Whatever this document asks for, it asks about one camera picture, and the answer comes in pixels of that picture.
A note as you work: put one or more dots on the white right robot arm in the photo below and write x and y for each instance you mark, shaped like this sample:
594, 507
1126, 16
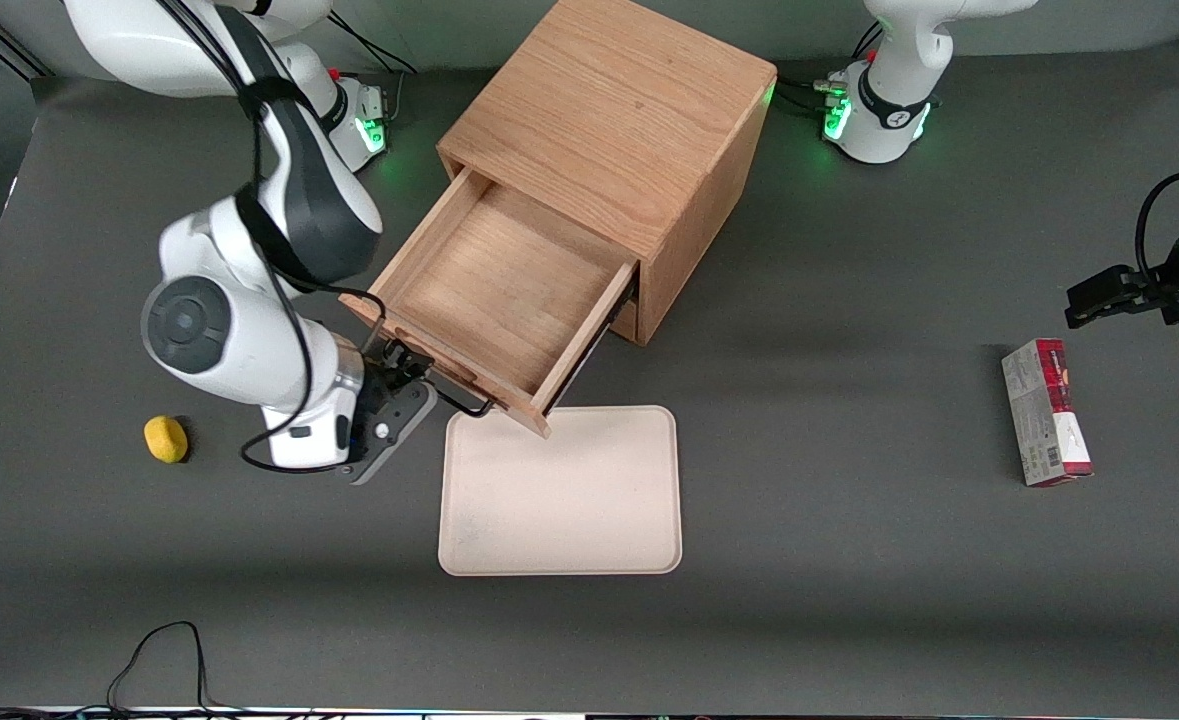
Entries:
249, 340

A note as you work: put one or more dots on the grey and red carton box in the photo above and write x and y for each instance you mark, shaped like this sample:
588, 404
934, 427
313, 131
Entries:
1044, 415

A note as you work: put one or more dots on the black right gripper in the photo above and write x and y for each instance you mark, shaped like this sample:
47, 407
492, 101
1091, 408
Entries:
387, 372

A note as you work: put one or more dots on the beige rectangular tray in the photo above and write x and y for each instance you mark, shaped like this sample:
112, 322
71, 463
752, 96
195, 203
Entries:
569, 500

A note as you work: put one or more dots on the oak wooden drawer cabinet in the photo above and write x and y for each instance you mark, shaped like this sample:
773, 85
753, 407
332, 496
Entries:
629, 100

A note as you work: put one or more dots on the black frame rail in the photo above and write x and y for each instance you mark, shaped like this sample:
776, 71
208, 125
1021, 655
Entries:
9, 50

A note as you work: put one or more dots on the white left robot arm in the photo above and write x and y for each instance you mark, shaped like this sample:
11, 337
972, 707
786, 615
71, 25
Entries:
899, 100

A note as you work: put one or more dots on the yellow lemon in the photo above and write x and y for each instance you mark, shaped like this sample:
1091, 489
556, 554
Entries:
166, 439

